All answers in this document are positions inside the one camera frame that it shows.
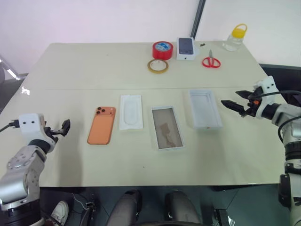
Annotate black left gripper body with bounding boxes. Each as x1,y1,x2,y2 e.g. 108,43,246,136
44,126,63,142

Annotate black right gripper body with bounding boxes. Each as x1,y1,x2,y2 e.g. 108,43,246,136
244,86,263,118

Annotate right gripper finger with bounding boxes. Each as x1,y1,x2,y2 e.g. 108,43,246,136
221,100,247,116
236,90,253,99

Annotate white phone box lid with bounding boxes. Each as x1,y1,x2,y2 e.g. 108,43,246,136
189,89,223,130

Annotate orange smartphone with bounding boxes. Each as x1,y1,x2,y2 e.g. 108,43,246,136
87,106,117,145

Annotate white paper insert tray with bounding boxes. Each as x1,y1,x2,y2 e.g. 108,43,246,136
119,94,144,131

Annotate white box bottom tray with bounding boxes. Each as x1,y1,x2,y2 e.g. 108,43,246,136
150,105,186,151

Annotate phone box with dark print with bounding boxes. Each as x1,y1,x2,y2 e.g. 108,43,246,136
176,36,200,61

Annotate black chair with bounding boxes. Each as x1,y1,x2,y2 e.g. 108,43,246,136
258,63,301,106

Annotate clear jar with yellow lid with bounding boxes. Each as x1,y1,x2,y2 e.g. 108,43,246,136
222,23,248,52

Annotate white shoe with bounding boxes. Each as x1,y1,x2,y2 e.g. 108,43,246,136
50,200,69,226

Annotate clear yellowish tape roll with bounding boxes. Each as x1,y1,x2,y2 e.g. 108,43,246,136
147,58,169,74

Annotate red tape roll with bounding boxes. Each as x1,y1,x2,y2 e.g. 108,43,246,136
152,41,174,60

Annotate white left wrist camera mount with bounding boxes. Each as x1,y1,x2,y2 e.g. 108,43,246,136
18,113,59,153

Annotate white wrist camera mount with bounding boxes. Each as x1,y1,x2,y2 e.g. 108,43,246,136
253,75,276,119
18,113,59,153

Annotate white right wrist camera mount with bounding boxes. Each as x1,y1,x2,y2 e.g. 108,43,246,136
253,75,276,119

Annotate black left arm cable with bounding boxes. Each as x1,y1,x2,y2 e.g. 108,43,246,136
0,119,21,133

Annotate red handled scissors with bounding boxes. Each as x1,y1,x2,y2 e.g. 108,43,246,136
202,49,222,69

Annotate thin white floor wire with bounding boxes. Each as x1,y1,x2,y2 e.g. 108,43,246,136
72,193,94,210

